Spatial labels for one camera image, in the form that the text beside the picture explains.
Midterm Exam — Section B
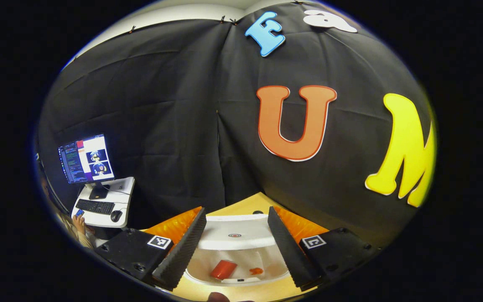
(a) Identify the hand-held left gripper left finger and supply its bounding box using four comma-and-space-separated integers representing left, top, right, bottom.
94, 206, 207, 292

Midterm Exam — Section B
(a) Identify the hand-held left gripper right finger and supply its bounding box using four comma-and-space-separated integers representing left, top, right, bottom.
267, 206, 378, 292

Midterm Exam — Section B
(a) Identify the red pop can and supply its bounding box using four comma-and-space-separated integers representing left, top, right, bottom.
210, 260, 238, 280

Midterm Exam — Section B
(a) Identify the white desktop garbage bin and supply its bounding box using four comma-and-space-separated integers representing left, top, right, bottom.
185, 214, 290, 286

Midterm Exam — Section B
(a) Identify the wooden desktop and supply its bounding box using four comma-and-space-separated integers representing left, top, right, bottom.
141, 192, 309, 302

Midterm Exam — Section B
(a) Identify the white computer table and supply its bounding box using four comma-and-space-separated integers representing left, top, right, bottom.
72, 177, 135, 229

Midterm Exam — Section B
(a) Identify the black computer keyboard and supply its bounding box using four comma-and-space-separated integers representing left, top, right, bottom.
76, 199, 115, 215

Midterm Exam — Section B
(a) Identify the computer monitor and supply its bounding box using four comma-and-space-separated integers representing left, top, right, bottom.
58, 134, 115, 200

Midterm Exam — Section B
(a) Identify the black backdrop cloth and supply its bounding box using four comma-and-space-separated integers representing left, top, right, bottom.
36, 0, 437, 248

